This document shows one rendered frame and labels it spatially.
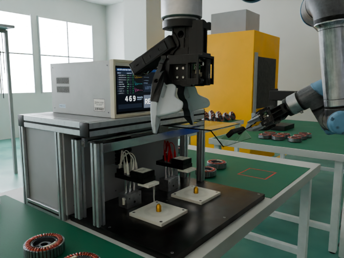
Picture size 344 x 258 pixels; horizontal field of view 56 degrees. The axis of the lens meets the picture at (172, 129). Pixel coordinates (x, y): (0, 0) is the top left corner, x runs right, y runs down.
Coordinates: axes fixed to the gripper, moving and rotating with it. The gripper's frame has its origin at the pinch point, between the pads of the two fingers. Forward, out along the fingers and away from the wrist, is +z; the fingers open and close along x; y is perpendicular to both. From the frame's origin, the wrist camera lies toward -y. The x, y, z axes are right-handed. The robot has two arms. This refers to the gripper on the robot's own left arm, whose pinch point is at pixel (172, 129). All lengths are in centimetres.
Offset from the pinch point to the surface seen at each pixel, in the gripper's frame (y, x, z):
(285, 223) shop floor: -15, 230, 115
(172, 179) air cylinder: -37, 64, 33
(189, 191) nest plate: -28, 63, 37
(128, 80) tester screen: -41, 40, -10
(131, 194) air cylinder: -40, 40, 33
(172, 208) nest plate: -25, 44, 37
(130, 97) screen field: -41, 41, -3
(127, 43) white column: -299, 379, -71
